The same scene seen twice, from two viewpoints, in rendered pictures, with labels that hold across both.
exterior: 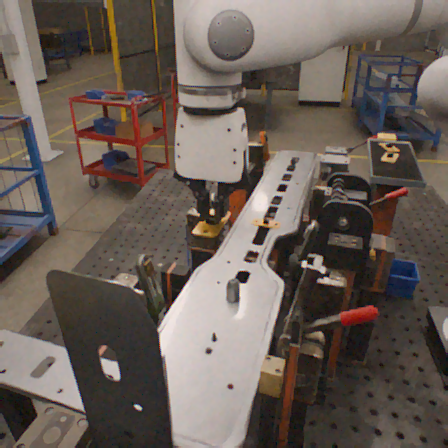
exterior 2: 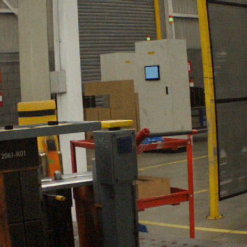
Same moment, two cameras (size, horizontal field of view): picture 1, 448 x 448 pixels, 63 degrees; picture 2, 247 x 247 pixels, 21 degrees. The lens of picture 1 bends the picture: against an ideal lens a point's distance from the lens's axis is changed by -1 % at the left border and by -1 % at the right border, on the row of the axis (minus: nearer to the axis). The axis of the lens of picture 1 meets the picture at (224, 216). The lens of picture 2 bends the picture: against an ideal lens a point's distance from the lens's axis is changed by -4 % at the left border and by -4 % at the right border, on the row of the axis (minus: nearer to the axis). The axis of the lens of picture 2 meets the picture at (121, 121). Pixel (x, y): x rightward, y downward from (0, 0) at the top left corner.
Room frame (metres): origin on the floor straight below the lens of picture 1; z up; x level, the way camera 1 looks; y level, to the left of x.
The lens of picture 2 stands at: (0.15, -1.49, 1.24)
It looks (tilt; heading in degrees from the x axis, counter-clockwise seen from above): 3 degrees down; 37
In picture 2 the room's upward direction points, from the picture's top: 4 degrees counter-clockwise
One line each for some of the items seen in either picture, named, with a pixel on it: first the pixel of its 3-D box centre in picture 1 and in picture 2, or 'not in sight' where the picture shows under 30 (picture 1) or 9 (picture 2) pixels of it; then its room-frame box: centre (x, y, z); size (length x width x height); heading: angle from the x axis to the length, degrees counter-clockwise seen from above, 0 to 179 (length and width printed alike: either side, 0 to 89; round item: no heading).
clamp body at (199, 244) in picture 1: (204, 260); not in sight; (0.95, 0.06, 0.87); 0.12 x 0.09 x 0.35; 72
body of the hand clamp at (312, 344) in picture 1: (294, 404); not in sight; (0.46, -0.14, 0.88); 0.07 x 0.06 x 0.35; 72
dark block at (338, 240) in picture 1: (331, 313); not in sight; (0.67, -0.26, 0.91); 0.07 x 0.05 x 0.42; 72
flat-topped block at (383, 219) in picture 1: (377, 226); (18, 243); (1.07, -0.51, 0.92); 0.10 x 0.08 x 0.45; 162
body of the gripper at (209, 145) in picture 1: (210, 139); not in sight; (0.51, 0.02, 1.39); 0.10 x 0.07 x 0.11; 72
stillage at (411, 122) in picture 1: (399, 103); not in sight; (5.28, -2.46, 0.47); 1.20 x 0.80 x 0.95; 172
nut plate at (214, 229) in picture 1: (212, 220); not in sight; (0.51, 0.02, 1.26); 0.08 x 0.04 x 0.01; 162
